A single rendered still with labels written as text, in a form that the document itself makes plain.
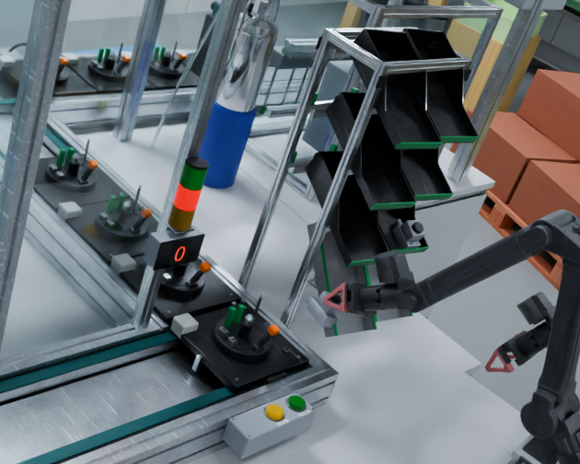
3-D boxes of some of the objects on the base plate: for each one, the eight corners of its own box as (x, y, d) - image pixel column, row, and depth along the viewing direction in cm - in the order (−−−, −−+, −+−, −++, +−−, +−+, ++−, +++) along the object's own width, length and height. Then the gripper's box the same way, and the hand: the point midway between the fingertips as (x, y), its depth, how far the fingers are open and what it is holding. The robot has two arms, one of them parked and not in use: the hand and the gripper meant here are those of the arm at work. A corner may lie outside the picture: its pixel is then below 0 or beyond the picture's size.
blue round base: (243, 185, 317) (266, 113, 304) (207, 191, 306) (230, 117, 293) (214, 161, 325) (236, 90, 312) (178, 167, 314) (199, 93, 301)
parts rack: (366, 320, 271) (478, 63, 232) (275, 353, 245) (384, 68, 206) (316, 278, 282) (415, 25, 243) (224, 305, 256) (319, 26, 217)
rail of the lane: (326, 404, 234) (341, 370, 228) (-6, 547, 171) (3, 504, 166) (310, 389, 236) (325, 356, 231) (-22, 525, 174) (-13, 482, 169)
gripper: (374, 308, 211) (316, 314, 221) (397, 314, 219) (341, 319, 229) (374, 278, 213) (317, 284, 222) (397, 284, 221) (341, 290, 230)
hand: (331, 301), depth 225 cm, fingers closed on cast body, 4 cm apart
